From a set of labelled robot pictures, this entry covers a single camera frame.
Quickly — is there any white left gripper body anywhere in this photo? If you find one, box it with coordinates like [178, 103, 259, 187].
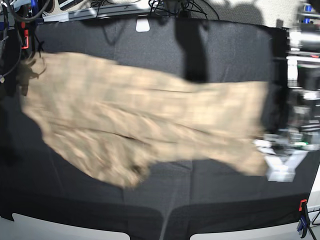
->
[253, 139, 308, 182]

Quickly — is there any orange clamp left rear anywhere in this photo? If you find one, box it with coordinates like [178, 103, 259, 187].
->
[20, 22, 29, 50]

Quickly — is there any blue clamp rear left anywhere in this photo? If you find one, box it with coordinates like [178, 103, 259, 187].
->
[30, 0, 47, 23]

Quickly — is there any orange blue clamp front right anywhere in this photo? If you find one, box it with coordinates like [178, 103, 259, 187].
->
[297, 199, 311, 239]

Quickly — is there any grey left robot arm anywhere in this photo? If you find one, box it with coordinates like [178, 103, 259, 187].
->
[253, 0, 320, 182]

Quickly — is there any black cable bundle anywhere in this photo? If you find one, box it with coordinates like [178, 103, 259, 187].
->
[148, 0, 221, 20]

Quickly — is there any camouflage t-shirt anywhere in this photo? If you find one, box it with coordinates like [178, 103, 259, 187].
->
[17, 52, 267, 188]

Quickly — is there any black table cloth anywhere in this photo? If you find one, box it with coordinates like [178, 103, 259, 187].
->
[0, 18, 320, 240]

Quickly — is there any white tag on cloth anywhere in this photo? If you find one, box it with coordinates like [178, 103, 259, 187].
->
[135, 18, 151, 33]

